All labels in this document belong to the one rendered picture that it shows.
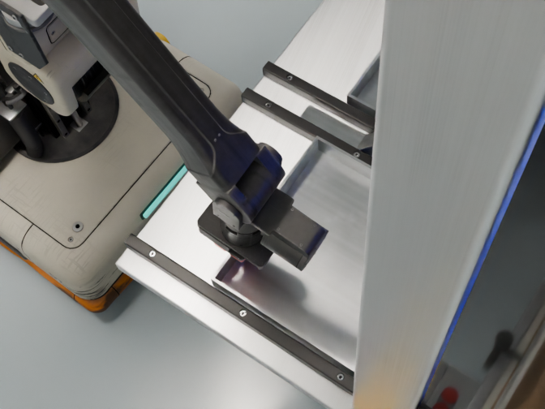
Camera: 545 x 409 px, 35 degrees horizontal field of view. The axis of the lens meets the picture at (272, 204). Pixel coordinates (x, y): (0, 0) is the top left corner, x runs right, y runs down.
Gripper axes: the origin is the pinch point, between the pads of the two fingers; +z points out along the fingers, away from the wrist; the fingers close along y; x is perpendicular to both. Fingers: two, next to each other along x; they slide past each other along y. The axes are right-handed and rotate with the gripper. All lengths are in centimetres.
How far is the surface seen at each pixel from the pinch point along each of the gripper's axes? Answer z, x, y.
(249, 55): 101, 72, -45
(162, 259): 3.5, -7.1, -8.2
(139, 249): 4.0, -7.7, -11.7
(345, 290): 1.5, 3.5, 15.1
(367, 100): 3.8, 30.6, 1.7
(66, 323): 100, -16, -38
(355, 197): 2.6, 16.0, 8.7
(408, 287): -62, -12, 19
